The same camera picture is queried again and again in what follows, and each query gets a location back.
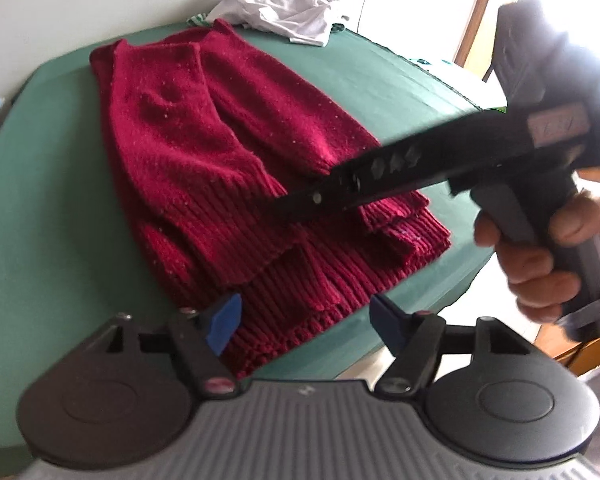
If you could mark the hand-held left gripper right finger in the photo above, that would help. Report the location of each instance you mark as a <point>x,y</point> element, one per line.
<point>387,322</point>

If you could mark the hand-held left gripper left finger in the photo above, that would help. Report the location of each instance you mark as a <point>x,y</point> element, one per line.
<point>224,322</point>

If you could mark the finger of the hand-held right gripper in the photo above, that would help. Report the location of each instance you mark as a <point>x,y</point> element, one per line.
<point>405,165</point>

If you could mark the red knitted sweater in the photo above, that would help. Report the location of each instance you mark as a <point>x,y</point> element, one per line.
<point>189,150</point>

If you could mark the person's right hand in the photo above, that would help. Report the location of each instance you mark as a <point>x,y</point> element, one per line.
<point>530,270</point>

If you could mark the white garment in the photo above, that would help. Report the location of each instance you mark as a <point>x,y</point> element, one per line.
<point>285,12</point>

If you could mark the wooden furniture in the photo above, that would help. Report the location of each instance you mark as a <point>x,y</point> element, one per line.
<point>580,350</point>

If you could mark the green table cover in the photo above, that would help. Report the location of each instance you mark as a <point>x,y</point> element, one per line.
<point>44,210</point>

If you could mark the green striped garment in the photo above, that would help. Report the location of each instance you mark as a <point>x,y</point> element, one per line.
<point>198,20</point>

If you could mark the wooden frame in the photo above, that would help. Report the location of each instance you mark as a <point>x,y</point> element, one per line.
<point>477,10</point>

